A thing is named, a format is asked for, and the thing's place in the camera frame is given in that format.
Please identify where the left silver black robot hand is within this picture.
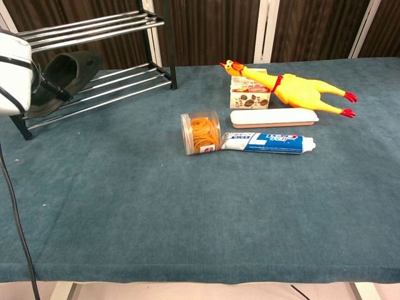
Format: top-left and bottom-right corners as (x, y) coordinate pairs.
(31, 62), (74, 101)

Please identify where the dark green rubber slipper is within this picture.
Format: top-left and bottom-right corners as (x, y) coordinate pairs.
(27, 51), (104, 119)

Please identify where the black metal shoe rack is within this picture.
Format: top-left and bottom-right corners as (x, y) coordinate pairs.
(9, 0), (178, 141)

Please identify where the clear jar of rubber bands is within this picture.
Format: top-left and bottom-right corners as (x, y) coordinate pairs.
(180, 109), (223, 156)

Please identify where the blue carpet table cover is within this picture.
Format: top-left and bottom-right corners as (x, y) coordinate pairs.
(0, 56), (400, 284)

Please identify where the cookie snack box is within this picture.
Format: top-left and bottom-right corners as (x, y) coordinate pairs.
(229, 67), (272, 110)

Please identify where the white oblong plastic case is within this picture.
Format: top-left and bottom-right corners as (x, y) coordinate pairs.
(229, 108), (320, 129)

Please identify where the blue white toothpaste tube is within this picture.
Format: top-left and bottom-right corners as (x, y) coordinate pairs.
(220, 131), (316, 155)

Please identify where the yellow rubber chicken toy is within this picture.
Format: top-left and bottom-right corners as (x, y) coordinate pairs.
(219, 59), (358, 119)

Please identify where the white partition post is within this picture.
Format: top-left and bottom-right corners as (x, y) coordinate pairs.
(0, 0), (19, 32)
(253, 0), (281, 63)
(348, 0), (382, 59)
(142, 0), (163, 68)

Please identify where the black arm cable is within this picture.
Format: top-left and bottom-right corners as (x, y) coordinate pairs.
(0, 143), (41, 300)

